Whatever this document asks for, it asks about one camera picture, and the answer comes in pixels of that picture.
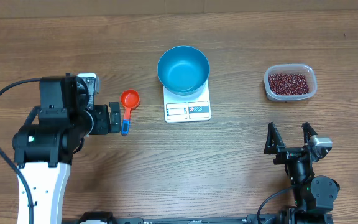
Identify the red beans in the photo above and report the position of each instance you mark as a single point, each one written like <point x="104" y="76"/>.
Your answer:
<point x="288" y="84"/>

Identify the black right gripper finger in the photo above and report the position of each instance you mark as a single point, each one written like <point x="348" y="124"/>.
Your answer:
<point x="274" y="143"/>
<point x="308" y="132"/>

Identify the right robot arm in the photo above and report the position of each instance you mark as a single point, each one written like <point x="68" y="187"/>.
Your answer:
<point x="314" y="195"/>

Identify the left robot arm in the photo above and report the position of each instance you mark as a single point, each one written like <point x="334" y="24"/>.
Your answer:
<point x="53" y="131"/>

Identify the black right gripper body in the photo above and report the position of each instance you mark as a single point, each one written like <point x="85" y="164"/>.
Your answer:
<point x="298" y="168"/>

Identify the clear plastic container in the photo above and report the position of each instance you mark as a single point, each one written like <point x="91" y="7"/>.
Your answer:
<point x="306" y="70"/>

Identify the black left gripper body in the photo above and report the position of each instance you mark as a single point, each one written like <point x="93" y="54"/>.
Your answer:
<point x="100" y="121"/>

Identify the blue metal bowl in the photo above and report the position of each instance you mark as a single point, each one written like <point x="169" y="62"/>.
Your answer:
<point x="183" y="70"/>

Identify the orange scoop with blue handle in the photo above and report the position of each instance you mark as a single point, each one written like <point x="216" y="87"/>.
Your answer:
<point x="130" y="99"/>

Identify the white digital kitchen scale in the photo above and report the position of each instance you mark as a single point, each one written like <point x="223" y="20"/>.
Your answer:
<point x="189" y="108"/>

